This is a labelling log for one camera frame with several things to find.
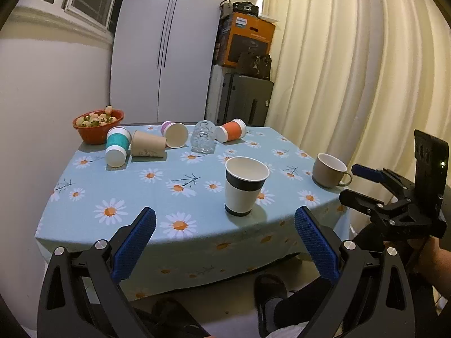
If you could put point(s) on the white wardrobe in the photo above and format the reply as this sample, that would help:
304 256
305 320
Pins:
141 49

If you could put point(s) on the clear glass tumbler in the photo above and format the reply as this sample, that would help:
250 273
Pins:
203 137

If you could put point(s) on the red plastic bowl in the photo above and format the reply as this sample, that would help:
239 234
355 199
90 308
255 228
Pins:
93 134

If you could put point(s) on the blue daisy tablecloth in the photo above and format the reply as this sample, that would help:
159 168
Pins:
169 186

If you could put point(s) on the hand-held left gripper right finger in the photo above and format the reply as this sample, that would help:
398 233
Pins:
317 246

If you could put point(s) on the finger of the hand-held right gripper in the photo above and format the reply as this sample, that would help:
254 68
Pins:
359 202
366 173

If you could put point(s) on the black slipper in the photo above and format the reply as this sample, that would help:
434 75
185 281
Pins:
264 288

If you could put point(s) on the dark handbag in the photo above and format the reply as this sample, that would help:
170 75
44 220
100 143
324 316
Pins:
255 65

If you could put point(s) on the cream curtain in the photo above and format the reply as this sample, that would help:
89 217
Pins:
352 60

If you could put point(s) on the purple and white paper cup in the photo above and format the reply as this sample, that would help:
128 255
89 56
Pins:
176 134

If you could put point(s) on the black and white paper cup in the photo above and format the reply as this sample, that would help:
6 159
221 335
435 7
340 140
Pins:
241 193

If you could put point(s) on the pile of pale strawberries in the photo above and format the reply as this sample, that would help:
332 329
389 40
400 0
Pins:
93 119

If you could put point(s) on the person's leg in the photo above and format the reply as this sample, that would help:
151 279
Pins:
303 302

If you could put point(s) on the white box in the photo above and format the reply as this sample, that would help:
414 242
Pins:
213 91

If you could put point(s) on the teal and white paper cup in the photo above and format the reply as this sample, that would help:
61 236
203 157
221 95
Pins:
118 144

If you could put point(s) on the brown paper cup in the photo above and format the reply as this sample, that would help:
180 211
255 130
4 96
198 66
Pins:
148 143

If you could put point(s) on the orange and black cardboard box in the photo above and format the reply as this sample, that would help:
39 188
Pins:
246 38

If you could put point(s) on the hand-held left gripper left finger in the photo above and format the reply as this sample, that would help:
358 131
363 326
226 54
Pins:
135 243

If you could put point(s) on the beige ceramic mug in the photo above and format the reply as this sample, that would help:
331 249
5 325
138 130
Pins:
326 176

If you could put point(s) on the person's right forearm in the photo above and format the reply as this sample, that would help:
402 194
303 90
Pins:
435 264

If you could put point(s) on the orange and white paper cup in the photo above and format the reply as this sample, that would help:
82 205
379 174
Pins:
232 130

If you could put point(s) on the black bag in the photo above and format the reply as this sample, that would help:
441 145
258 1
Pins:
243 8

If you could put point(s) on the grey suitcase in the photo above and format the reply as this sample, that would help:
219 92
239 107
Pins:
246 100

